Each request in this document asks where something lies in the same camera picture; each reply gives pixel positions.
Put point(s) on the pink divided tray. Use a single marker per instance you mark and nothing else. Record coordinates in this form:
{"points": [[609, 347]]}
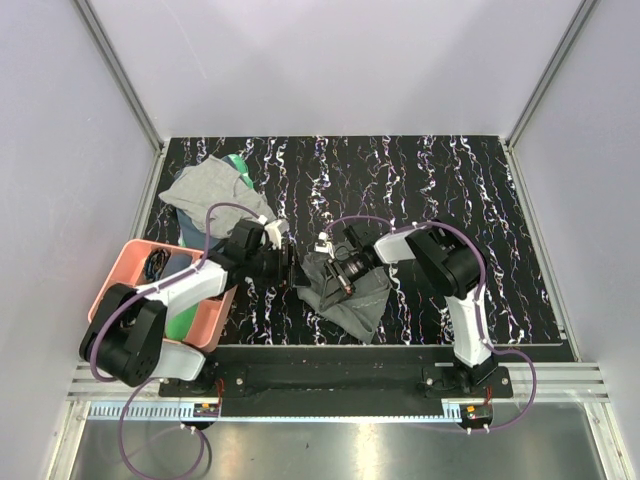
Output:
{"points": [[212, 313]]}

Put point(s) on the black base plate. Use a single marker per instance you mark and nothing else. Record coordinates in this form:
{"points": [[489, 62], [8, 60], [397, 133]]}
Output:
{"points": [[332, 382]]}

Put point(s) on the black blue patterned object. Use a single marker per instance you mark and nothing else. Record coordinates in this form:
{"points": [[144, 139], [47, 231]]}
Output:
{"points": [[155, 263]]}

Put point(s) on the left aluminium frame post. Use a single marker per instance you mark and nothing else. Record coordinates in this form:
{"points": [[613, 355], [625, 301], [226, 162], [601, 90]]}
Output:
{"points": [[99, 36]]}

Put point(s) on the green oval object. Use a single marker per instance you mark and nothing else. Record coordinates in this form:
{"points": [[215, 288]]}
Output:
{"points": [[178, 327]]}

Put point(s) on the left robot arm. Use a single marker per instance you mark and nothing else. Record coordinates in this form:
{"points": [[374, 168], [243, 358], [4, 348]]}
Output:
{"points": [[125, 340]]}

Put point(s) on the green packet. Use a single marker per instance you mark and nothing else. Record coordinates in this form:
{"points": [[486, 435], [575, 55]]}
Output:
{"points": [[250, 180]]}

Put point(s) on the dark blue cloth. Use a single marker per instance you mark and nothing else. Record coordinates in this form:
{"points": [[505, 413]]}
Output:
{"points": [[191, 236]]}

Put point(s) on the light grey cloth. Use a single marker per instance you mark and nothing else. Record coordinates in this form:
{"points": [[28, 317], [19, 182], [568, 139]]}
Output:
{"points": [[211, 182]]}

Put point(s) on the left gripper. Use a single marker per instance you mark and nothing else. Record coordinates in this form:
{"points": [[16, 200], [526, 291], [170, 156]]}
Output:
{"points": [[284, 276]]}

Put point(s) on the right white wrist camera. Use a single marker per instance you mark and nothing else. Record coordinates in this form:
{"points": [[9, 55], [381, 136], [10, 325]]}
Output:
{"points": [[324, 244]]}

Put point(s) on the right aluminium frame post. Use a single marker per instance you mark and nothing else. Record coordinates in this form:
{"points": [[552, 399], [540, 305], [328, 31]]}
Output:
{"points": [[576, 25]]}

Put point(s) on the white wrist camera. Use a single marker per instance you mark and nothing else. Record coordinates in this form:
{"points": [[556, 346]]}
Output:
{"points": [[324, 244], [274, 231]]}

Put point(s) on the dark grey napkin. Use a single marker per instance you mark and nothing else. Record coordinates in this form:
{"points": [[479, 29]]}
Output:
{"points": [[360, 314]]}

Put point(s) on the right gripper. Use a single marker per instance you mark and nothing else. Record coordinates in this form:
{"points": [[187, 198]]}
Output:
{"points": [[337, 283]]}

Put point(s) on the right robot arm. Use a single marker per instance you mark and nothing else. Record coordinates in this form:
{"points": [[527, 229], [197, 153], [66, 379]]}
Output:
{"points": [[455, 269]]}

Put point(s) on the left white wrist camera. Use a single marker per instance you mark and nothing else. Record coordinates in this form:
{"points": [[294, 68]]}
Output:
{"points": [[274, 231]]}

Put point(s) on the aluminium frame post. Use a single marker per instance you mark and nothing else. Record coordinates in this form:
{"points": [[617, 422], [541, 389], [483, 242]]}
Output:
{"points": [[99, 36], [576, 25]]}

